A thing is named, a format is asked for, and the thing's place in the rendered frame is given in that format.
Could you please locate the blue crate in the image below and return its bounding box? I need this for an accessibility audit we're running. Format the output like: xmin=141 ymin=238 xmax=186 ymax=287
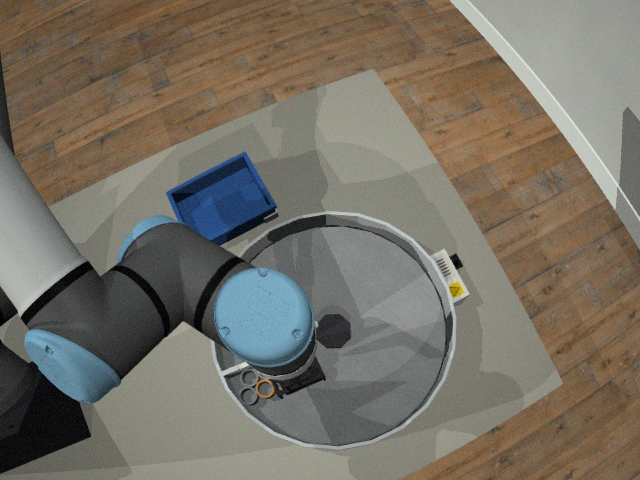
xmin=169 ymin=151 xmax=279 ymax=246

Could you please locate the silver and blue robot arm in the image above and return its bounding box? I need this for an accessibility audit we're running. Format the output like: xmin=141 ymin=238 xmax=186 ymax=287
xmin=0 ymin=53 xmax=319 ymax=404

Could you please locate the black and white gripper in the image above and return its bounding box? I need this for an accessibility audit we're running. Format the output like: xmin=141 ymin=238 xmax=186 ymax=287
xmin=270 ymin=356 xmax=326 ymax=399

